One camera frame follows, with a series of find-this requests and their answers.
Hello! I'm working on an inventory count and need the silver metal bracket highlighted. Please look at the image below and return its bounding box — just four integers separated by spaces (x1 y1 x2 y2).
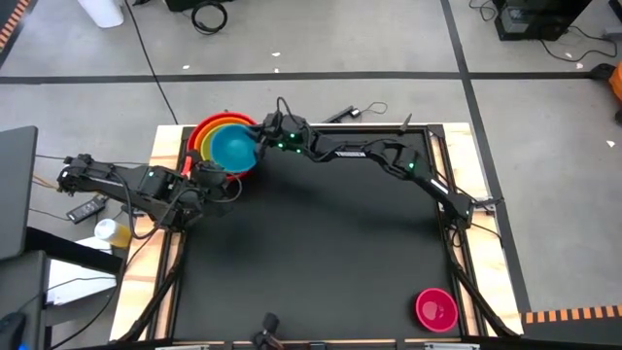
425 342 481 350

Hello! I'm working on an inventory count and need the blue plastic bowl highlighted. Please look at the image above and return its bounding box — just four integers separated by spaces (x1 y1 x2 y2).
209 122 259 174

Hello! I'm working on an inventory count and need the yellow plastic bowl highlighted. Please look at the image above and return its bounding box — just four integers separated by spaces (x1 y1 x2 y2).
199 121 244 164

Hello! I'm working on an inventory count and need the orange object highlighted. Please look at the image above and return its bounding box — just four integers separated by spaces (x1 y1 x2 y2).
607 62 622 103

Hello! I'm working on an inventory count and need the black diagonal frame strut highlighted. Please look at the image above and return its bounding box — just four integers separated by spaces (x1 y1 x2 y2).
119 232 189 341
449 242 519 337

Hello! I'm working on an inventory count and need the orange plastic bowl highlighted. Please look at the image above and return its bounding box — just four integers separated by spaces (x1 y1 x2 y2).
192 116 254 166

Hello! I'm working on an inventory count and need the coiled black cable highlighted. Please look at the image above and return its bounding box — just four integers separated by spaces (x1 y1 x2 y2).
190 0 228 35

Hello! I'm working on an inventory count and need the white cylinder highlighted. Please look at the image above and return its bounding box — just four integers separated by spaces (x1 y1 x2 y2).
77 0 125 29

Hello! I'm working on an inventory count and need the black table frame rail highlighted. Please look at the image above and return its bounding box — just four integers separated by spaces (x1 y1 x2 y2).
164 123 470 341

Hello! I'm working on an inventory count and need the black table-level camera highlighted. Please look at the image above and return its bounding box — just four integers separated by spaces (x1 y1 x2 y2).
251 312 286 350

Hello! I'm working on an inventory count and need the black bar with cable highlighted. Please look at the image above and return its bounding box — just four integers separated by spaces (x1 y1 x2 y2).
323 100 389 123

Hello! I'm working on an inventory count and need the yellow bottle with white cap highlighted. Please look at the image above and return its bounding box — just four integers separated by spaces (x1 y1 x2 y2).
94 218 133 249

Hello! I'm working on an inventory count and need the pink plastic bowl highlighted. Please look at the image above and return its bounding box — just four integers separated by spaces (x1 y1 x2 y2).
414 287 460 334

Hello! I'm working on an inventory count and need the red plastic bowl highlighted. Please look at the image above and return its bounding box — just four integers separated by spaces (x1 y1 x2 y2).
186 111 259 182

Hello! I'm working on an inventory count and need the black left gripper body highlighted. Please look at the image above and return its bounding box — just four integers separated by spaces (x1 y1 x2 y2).
193 159 230 195

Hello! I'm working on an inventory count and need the black power adapter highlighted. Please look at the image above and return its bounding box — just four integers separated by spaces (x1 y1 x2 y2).
66 195 108 225

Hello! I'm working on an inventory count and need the black computer case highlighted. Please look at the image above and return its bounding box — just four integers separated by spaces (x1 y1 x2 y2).
494 0 593 42

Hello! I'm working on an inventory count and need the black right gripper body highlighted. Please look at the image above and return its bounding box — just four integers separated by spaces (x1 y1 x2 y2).
261 112 312 155

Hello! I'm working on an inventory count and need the long black floor cable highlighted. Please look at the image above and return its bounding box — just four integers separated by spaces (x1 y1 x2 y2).
123 0 180 125

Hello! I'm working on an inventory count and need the white paper sheet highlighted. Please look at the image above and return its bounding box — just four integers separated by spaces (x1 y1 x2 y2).
46 236 121 306

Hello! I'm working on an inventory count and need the black computer mouse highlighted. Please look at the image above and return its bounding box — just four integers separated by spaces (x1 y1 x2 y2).
0 311 28 350

